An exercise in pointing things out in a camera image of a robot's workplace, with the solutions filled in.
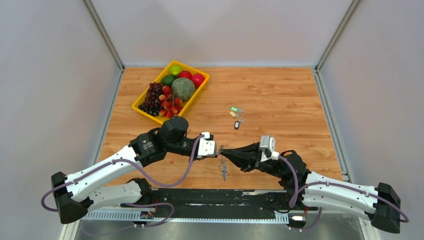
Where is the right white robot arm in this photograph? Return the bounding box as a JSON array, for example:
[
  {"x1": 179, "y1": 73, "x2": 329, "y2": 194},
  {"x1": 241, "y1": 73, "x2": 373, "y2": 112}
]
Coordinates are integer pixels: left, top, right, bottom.
[{"x1": 219, "y1": 142, "x2": 409, "y2": 234}]

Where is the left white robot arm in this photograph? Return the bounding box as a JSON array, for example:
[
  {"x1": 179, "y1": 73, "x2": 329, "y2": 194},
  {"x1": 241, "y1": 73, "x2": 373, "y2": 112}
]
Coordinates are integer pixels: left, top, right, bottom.
[{"x1": 51, "y1": 116, "x2": 218, "y2": 224}]

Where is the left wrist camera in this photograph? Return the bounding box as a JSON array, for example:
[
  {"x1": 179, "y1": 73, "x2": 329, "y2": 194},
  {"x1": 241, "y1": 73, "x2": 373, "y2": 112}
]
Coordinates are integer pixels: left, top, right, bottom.
[{"x1": 197, "y1": 132, "x2": 217, "y2": 159}]

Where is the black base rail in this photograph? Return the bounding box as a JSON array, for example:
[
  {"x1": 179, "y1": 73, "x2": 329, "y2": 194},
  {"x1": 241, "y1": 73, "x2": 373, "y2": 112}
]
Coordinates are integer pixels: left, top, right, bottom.
[{"x1": 84, "y1": 188, "x2": 306, "y2": 224}]

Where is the dark purple grape bunch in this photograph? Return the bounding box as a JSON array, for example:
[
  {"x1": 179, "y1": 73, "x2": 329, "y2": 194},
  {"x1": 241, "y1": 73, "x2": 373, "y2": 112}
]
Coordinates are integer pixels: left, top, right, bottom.
[{"x1": 138, "y1": 82, "x2": 164, "y2": 117}]

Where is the red lychee cluster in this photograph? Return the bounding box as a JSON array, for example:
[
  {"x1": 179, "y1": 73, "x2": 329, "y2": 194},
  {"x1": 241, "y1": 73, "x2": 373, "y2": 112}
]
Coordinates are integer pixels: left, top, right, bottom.
[{"x1": 158, "y1": 85, "x2": 183, "y2": 119}]

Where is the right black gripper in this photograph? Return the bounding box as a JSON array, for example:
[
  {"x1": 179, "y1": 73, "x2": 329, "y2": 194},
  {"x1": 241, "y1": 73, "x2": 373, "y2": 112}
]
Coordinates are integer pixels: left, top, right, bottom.
[{"x1": 220, "y1": 141, "x2": 285, "y2": 180}]

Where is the pink red fruit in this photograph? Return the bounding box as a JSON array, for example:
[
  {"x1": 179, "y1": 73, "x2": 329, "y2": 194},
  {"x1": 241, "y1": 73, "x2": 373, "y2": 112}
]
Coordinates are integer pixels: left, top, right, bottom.
[{"x1": 191, "y1": 73, "x2": 205, "y2": 89}]

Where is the yellow plastic tray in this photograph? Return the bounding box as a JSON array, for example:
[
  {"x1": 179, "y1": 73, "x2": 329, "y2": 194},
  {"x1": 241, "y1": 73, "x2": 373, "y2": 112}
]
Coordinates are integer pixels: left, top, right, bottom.
[{"x1": 132, "y1": 60, "x2": 210, "y2": 125}]

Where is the green netted melon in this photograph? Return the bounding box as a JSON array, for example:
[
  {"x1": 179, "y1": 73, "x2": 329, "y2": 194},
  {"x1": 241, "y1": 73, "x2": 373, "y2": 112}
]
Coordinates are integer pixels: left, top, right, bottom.
[{"x1": 171, "y1": 77, "x2": 196, "y2": 102}]

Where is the light green apple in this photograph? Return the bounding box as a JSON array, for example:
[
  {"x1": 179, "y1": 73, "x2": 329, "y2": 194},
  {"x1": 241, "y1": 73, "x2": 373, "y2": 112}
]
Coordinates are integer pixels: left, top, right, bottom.
[{"x1": 168, "y1": 64, "x2": 183, "y2": 76}]

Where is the dark green lime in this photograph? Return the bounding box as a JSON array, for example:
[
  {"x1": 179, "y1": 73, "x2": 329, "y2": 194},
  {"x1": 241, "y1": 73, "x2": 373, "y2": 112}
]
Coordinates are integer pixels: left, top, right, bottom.
[{"x1": 160, "y1": 74, "x2": 178, "y2": 87}]

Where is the green tag key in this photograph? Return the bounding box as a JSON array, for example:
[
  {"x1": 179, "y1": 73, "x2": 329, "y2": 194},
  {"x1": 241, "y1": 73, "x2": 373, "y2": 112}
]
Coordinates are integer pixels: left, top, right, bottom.
[{"x1": 229, "y1": 106, "x2": 246, "y2": 114}]

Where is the black tag key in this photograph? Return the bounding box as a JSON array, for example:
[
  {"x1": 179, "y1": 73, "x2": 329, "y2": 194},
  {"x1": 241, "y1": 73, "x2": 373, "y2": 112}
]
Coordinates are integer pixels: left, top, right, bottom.
[{"x1": 234, "y1": 119, "x2": 244, "y2": 130}]

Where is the red apple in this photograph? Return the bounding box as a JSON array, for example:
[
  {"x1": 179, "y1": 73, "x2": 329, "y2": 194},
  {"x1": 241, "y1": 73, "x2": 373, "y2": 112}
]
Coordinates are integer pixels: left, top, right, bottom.
[{"x1": 178, "y1": 70, "x2": 193, "y2": 80}]

